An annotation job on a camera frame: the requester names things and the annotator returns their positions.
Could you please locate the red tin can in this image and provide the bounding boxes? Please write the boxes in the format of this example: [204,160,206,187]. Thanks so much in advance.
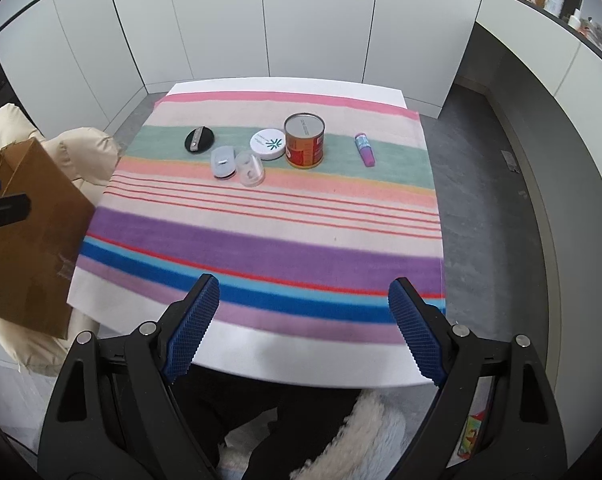
[284,113,327,169]

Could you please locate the black round compact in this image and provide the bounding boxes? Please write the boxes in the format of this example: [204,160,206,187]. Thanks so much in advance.
[184,126,215,155]

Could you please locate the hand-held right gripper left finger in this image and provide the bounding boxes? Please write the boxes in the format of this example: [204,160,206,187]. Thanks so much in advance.
[38,273,221,480]

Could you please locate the white table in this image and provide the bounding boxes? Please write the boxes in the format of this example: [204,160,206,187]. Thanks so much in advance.
[67,77,449,391]

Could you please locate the white round jar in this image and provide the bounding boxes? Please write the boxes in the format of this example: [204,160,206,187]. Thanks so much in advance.
[250,129,286,161]

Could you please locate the purple small bottle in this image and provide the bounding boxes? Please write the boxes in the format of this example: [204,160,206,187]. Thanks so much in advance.
[355,133,377,167]

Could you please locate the striped colourful cloth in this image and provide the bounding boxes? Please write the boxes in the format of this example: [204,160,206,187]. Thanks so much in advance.
[67,91,448,346]

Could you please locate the cream cushioned chair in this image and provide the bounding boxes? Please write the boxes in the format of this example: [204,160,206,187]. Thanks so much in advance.
[0,103,122,376]

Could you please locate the brown cardboard box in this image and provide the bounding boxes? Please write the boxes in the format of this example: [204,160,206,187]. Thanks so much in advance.
[0,137,98,340]

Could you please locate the white curved sideboard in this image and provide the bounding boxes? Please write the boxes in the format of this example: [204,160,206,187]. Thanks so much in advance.
[474,0,602,461]

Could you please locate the colourful printed box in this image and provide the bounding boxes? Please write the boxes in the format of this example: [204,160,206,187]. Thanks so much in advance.
[456,407,489,461]

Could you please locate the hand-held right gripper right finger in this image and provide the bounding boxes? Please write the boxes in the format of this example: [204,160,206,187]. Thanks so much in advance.
[387,277,567,480]

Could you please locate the white tall cupboard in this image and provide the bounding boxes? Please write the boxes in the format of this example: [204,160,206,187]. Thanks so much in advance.
[0,0,492,121]

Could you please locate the clear plastic container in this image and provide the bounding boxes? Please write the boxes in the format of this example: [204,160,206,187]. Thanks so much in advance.
[235,151,266,188]
[210,146,238,180]

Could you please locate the person's black trouser legs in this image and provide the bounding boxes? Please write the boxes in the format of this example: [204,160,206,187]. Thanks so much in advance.
[171,360,362,480]

